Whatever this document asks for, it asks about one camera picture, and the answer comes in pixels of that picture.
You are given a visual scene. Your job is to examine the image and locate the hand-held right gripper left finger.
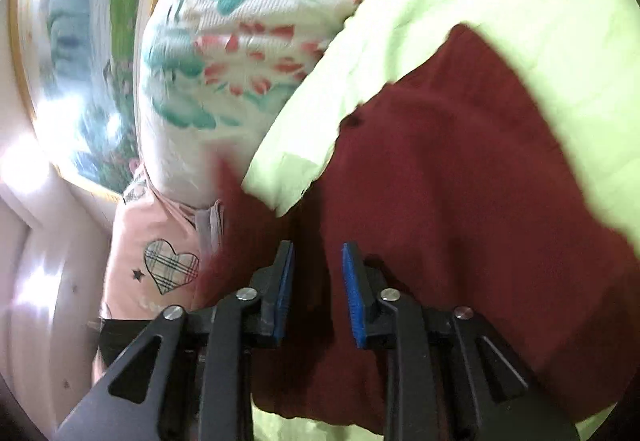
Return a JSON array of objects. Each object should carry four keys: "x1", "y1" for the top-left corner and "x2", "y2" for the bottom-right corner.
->
[{"x1": 52, "y1": 241, "x2": 297, "y2": 441}]

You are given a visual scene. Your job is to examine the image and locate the white floral quilt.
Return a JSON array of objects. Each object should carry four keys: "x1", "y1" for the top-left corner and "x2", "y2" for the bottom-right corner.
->
[{"x1": 135, "y1": 0, "x2": 416, "y2": 212}]

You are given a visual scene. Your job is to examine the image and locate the grey towel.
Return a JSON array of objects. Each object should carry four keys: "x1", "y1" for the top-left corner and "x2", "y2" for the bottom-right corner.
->
[{"x1": 195, "y1": 200, "x2": 227, "y2": 258}]

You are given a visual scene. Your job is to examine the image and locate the maroon knit hooded sweater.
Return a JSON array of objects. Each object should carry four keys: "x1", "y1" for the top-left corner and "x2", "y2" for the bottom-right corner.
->
[{"x1": 192, "y1": 24, "x2": 640, "y2": 437}]

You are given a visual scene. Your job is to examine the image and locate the pink heart print bedding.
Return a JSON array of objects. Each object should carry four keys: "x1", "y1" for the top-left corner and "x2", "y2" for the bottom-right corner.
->
[{"x1": 92, "y1": 171, "x2": 223, "y2": 382}]

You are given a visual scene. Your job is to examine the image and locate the gold framed floral painting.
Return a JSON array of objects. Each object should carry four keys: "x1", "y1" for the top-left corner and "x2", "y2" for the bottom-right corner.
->
[{"x1": 10, "y1": 0, "x2": 176, "y2": 196}]

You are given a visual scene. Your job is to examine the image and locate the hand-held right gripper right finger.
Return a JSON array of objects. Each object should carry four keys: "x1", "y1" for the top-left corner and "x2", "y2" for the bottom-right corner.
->
[{"x1": 341, "y1": 242, "x2": 581, "y2": 441}]

